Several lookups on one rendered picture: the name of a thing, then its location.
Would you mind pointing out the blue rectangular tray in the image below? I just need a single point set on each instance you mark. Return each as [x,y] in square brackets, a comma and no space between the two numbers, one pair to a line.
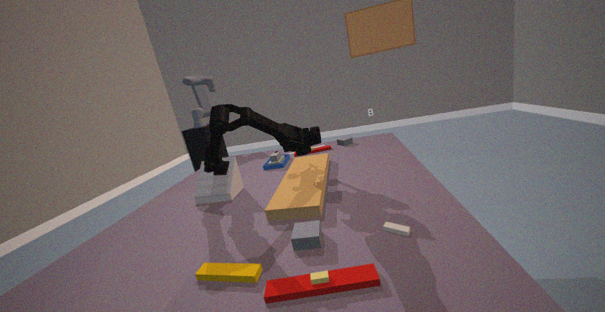
[281,165]

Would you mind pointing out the red flat bar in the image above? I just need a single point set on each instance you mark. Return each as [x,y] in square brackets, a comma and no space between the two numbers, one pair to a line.
[321,283]
[319,149]

